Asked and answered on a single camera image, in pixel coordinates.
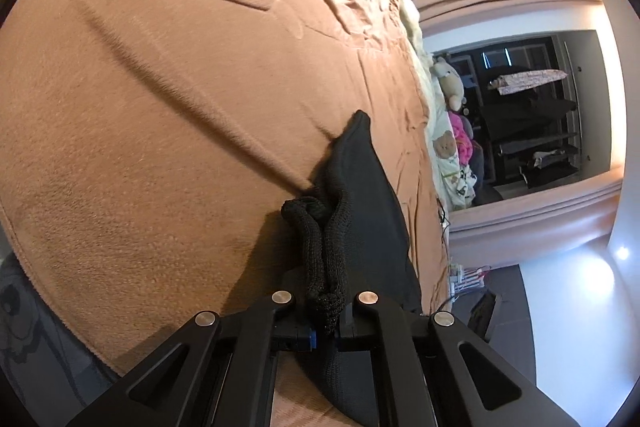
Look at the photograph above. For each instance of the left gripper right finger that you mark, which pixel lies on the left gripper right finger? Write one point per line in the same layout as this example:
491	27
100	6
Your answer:
351	324

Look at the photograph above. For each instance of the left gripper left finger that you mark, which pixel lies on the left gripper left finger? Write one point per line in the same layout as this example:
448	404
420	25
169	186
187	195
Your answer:
292	330

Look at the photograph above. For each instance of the black knit sweater patterned lining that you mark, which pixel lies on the black knit sweater patterned lining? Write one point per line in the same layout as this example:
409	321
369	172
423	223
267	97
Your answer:
351	236

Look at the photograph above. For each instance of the pink clothing pile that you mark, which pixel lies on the pink clothing pile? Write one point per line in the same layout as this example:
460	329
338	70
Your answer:
463	141

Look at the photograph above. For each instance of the striped gift bag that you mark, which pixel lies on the striped gift bag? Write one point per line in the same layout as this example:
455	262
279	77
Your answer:
463	280

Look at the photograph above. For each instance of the beige teddy bear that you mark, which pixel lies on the beige teddy bear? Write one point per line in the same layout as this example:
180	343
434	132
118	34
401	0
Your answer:
450	82

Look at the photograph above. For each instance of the orange bed blanket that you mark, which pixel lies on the orange bed blanket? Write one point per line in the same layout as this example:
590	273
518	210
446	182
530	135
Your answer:
147	148

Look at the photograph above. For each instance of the dark open wardrobe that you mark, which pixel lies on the dark open wardrobe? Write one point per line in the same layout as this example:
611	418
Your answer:
538	111

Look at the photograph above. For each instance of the black eyeglasses with cord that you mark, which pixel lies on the black eyeglasses with cord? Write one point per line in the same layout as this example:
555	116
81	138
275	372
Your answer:
443	219

